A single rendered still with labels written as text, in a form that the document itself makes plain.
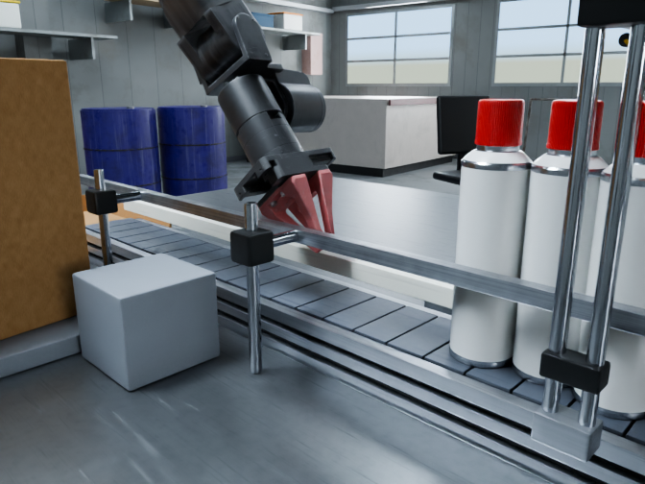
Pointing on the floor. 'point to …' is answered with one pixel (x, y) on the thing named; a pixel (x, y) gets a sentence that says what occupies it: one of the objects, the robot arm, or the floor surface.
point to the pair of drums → (105, 146)
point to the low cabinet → (378, 134)
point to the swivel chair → (456, 130)
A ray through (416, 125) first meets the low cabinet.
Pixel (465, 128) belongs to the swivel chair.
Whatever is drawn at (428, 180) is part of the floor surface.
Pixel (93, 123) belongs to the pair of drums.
